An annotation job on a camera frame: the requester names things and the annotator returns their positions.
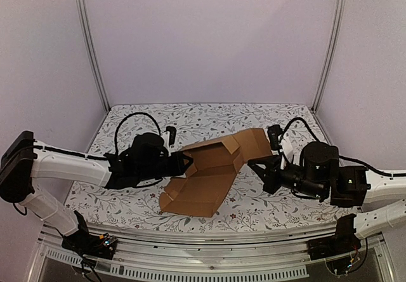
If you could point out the aluminium frame post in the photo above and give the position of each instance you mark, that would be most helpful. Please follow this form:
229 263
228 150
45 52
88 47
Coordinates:
329 57
91 52

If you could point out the brown cardboard box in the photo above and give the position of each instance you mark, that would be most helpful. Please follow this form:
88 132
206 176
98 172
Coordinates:
216 164

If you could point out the floral patterned table mat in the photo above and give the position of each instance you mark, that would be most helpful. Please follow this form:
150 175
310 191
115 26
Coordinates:
245 209

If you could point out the small green circuit board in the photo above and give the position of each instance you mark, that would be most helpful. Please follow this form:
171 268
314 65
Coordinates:
107 240

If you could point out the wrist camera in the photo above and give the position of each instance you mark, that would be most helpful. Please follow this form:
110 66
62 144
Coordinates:
169 135
279 143

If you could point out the aluminium front rail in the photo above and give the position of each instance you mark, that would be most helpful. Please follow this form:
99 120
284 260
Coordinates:
147 255

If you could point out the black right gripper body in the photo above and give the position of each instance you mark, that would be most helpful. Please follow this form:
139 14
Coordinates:
276 172

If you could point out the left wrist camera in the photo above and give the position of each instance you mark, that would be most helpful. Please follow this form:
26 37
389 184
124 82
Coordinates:
169 135

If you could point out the left aluminium frame post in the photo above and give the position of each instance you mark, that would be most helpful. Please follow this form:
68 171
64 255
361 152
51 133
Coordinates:
91 52

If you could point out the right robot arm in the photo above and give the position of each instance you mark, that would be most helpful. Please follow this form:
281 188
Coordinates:
319 176

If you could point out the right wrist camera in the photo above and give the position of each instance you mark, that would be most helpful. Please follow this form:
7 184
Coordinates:
279 143

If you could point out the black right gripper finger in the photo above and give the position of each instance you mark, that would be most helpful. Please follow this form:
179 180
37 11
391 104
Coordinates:
268 178
264 163

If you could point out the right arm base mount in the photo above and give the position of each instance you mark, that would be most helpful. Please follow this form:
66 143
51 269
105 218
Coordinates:
330 246

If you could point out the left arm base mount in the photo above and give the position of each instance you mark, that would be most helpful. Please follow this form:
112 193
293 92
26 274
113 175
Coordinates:
84 243

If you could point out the right aluminium frame post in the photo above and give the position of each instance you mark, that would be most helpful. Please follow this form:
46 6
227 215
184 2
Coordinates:
329 57

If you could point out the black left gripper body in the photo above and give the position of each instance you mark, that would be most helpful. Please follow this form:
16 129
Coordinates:
174 169

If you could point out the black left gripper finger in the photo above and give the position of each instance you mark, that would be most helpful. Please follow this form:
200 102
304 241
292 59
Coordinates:
187 160
189 171

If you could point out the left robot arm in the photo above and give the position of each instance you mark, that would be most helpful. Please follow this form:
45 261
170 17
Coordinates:
28 159

